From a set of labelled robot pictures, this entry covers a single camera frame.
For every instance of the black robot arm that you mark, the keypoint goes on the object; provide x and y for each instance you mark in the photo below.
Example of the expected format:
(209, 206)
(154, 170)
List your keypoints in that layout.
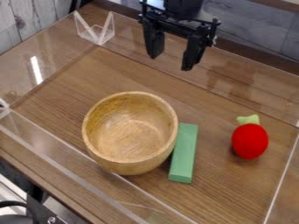
(169, 28)

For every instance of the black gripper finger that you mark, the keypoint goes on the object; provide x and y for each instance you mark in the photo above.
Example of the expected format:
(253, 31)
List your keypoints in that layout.
(198, 41)
(154, 39)

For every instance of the green rectangular block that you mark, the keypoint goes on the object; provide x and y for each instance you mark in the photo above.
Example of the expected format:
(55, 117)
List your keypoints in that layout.
(183, 154)

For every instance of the red plush fruit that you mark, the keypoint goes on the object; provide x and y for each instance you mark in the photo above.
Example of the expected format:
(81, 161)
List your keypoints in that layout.
(250, 137)

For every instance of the clear acrylic tray walls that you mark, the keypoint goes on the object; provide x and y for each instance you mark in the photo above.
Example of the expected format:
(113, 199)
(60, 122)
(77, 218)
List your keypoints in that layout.
(90, 56)

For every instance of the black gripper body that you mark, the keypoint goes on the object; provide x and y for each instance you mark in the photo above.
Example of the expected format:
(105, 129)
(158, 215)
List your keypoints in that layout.
(185, 13)

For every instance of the wooden bowl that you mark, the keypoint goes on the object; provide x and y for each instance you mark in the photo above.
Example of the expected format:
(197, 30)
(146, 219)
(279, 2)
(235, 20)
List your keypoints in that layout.
(130, 130)

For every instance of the black metal bracket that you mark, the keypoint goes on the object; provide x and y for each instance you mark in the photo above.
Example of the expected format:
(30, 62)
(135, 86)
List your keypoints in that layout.
(42, 214)

